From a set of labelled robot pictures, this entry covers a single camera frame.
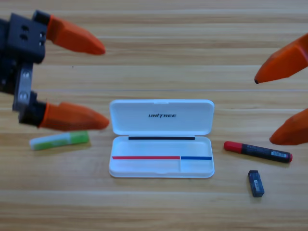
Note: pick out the red and black marker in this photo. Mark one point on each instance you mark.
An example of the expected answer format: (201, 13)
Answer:
(257, 151)

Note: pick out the dark blue eraser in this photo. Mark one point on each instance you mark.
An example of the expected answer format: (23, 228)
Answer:
(256, 184)

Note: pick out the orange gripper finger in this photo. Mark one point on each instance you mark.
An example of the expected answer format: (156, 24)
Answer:
(72, 37)
(72, 118)
(284, 62)
(293, 132)

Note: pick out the white Unitree pencil case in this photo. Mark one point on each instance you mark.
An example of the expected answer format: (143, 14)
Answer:
(158, 125)

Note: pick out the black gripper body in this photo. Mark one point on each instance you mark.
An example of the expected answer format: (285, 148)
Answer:
(24, 41)

